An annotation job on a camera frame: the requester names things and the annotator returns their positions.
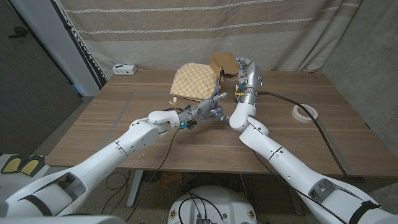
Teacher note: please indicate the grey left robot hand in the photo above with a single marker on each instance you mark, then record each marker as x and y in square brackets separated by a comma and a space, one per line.
[203, 109]

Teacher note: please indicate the white tape roll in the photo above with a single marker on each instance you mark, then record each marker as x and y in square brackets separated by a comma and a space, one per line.
[298, 116]

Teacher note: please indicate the beige striped curtain backdrop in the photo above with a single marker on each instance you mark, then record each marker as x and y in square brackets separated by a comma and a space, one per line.
[217, 46]

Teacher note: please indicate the tan crumpled paper piece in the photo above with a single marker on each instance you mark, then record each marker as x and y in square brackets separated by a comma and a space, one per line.
[171, 180]

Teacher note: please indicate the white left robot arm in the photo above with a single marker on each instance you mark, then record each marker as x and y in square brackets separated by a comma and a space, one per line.
[90, 165]

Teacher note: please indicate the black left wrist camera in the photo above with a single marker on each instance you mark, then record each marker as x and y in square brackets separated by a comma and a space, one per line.
[190, 124]

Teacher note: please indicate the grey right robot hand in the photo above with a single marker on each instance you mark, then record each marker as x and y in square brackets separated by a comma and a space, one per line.
[250, 81]

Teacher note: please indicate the yellow black foot pedal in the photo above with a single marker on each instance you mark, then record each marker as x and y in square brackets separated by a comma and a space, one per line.
[31, 165]
[12, 165]

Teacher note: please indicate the black curtain edge strip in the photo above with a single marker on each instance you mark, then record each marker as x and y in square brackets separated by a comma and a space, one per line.
[80, 49]

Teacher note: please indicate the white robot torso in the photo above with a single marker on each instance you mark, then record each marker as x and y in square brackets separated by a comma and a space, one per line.
[214, 199]

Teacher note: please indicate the white power strip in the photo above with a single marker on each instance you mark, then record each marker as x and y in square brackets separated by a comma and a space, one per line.
[124, 69]

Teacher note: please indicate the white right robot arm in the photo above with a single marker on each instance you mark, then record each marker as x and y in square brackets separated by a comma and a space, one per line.
[295, 168]

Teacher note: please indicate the brown paper bag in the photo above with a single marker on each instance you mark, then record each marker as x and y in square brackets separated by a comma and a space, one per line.
[225, 62]

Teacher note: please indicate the dark grey door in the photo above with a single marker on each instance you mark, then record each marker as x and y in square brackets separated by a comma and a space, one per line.
[31, 93]

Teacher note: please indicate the grey tape line marking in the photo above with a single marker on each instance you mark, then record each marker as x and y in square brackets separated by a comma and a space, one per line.
[119, 116]

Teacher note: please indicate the yellow white checkered towel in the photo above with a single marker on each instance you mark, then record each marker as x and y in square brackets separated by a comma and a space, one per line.
[194, 81]

